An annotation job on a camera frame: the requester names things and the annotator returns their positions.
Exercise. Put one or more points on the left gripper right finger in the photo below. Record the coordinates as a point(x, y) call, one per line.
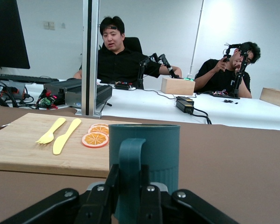
point(150, 205)

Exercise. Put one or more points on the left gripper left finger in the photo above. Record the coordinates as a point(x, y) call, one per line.
point(95, 205)

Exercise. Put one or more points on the teal plastic cup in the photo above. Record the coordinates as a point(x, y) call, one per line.
point(158, 144)

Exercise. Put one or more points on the toy orange slice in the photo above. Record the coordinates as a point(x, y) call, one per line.
point(94, 140)
point(99, 125)
point(98, 129)

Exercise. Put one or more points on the yellow plastic knife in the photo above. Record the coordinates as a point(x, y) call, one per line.
point(60, 142)

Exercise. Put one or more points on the bamboo cutting board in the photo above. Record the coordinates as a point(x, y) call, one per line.
point(25, 158)

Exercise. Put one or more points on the brown table cover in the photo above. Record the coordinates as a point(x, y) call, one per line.
point(224, 163)

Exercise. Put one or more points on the yellow plastic fork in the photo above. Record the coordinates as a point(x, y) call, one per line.
point(57, 123)

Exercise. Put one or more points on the white desk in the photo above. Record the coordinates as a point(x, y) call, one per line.
point(142, 105)

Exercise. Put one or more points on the black power adapter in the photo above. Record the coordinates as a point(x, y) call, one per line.
point(184, 108)
point(184, 98)

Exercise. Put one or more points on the green circuit board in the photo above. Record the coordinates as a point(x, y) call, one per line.
point(47, 101)

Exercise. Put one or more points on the wooden box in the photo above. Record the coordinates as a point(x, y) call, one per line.
point(177, 87)
point(275, 96)

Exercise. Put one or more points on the power strip with electronics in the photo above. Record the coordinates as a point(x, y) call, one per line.
point(122, 86)

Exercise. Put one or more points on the person with black headband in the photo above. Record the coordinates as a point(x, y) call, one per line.
point(121, 67)

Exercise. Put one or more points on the person with glasses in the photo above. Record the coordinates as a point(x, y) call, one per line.
point(214, 77)

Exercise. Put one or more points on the black keyboard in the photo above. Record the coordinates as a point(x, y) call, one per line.
point(18, 78)

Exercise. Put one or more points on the black office chair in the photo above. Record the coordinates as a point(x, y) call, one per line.
point(134, 45)

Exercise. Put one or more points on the black computer monitor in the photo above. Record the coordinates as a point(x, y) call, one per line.
point(4, 35)

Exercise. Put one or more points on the aluminium camera post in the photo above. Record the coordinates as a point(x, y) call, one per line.
point(84, 58)

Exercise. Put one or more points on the white wall conduit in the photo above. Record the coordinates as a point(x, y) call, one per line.
point(197, 35)

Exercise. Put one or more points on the white wall socket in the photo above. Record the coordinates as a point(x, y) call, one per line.
point(63, 25)

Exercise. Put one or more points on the beige wall switch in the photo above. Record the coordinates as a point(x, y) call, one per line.
point(49, 25)

